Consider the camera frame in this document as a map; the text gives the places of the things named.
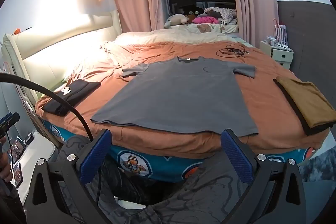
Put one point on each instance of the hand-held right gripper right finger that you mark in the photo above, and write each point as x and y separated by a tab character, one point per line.
236	158

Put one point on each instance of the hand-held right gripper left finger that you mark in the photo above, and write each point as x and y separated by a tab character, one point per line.
97	155

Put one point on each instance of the grey t-shirt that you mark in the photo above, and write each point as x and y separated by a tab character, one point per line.
178	98

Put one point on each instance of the person's left forearm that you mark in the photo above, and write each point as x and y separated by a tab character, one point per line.
10	203

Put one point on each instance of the pile of clothes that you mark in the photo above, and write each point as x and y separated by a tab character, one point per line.
223	14

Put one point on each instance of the person's left hand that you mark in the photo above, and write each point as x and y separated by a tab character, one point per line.
5	170

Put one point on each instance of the phone with lit screen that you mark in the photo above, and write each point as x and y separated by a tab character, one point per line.
17	148

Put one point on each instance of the white side table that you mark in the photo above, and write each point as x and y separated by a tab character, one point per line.
39	148

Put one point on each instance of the person's grey patterned pants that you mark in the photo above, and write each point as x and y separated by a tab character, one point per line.
204	187

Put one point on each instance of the orange blanket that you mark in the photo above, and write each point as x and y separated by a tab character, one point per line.
262	108

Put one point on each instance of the bed with teal printed sheet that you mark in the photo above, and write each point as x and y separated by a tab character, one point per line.
162	163

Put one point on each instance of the cream padded headboard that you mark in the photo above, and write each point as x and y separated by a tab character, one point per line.
52	56

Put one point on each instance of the grey shaggy rug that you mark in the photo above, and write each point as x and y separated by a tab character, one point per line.
320	163

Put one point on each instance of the white nightstand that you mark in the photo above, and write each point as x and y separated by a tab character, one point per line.
278	53

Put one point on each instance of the white and pink rack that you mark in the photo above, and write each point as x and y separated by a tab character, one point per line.
281	35

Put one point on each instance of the pink cloth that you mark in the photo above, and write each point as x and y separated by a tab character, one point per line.
206	20

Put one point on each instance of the grey and white plush toy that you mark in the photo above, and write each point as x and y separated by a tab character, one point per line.
177	19

